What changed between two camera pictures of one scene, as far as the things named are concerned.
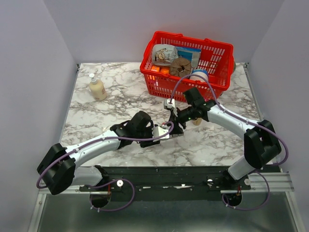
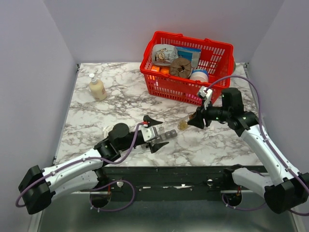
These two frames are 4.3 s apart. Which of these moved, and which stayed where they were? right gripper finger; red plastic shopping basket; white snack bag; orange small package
Moved: right gripper finger
Stayed: orange small package; red plastic shopping basket; white snack bag
